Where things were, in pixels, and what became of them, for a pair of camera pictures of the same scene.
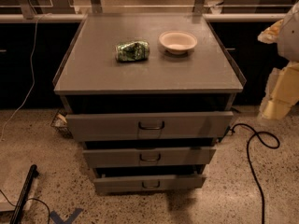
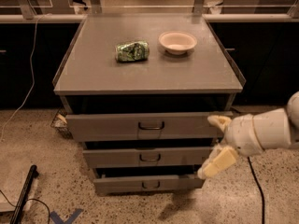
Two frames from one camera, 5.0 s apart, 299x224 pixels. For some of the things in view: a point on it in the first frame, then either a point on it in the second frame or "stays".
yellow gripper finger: (270, 35) -> (221, 121)
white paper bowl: (177, 41) stays
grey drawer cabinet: (149, 96) stays
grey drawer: (148, 157) stays
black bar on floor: (32, 175) stays
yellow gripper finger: (282, 92) -> (219, 158)
